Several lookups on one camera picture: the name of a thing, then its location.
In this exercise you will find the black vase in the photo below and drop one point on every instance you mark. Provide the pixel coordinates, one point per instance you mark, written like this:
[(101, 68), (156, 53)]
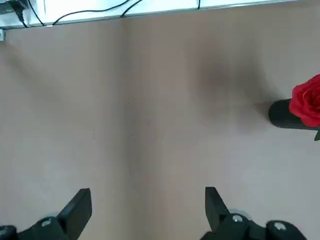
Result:
[(282, 115)]

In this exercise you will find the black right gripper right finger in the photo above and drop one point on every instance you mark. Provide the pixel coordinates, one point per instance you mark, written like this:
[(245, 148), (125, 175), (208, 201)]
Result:
[(217, 212)]

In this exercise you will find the black plug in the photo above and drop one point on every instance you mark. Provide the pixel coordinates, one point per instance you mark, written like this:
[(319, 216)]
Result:
[(18, 7)]

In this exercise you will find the red rose bouquet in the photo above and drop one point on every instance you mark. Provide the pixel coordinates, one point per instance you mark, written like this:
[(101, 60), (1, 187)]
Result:
[(307, 105)]

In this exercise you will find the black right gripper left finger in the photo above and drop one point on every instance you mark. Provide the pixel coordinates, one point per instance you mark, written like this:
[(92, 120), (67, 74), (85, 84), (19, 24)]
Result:
[(75, 212)]

